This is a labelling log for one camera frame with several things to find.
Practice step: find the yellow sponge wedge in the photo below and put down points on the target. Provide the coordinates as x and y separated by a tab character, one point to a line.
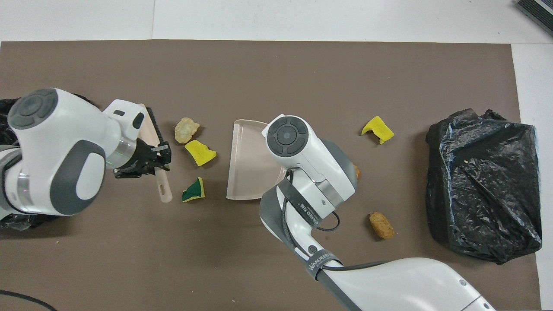
200	152

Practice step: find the dark ribbed panel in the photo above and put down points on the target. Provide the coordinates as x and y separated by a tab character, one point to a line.
540	11

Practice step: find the beige plastic dustpan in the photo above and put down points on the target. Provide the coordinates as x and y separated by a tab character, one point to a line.
248	164

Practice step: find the notched yellow sponge piece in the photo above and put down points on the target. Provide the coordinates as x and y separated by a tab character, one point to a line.
378	128

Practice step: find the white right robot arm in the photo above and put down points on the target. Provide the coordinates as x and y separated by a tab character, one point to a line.
410	285

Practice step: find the brown cork-like sponge chunk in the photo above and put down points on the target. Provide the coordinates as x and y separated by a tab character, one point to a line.
382	225

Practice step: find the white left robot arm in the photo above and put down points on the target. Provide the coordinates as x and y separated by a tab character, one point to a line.
56	142

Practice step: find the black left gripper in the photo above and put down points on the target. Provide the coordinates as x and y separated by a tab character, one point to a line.
138	162

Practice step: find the brown table mat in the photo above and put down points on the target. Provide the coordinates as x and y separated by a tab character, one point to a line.
302	69

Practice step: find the beige brush black bristles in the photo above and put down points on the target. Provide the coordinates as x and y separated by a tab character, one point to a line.
166	192

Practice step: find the orange striped sponge chunk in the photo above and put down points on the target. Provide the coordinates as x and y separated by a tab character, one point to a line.
357	171

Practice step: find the green and yellow sponge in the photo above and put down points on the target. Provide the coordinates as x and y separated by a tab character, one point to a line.
193	191

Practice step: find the black plastic trash bag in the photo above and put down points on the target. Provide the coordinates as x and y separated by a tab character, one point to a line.
21	222
484	185

